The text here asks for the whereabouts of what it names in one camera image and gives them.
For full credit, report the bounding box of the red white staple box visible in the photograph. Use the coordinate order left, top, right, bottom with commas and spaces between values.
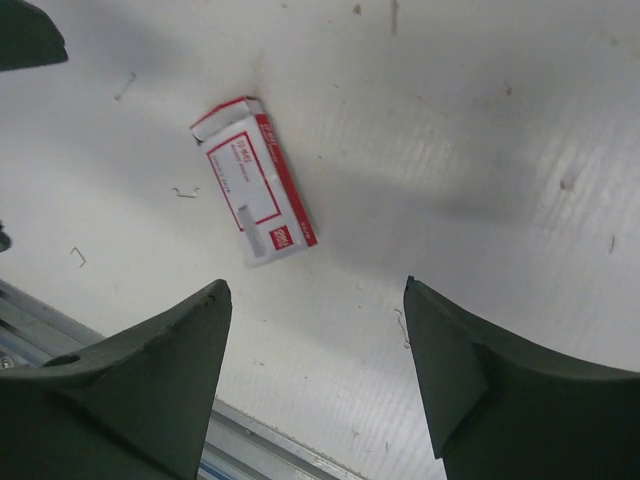
190, 96, 318, 266

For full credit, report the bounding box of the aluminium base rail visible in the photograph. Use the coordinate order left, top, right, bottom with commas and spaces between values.
1, 280, 354, 479

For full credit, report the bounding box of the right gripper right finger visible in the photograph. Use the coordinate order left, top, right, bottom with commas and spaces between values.
404, 278, 639, 479

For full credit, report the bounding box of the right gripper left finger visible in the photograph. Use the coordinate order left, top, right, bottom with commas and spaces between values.
1, 280, 232, 479

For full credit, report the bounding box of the loose bent staple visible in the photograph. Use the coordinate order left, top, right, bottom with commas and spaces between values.
70, 247, 87, 268
172, 187, 200, 199
114, 72, 137, 101

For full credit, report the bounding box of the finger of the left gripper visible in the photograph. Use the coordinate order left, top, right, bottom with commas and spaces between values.
0, 0, 68, 71

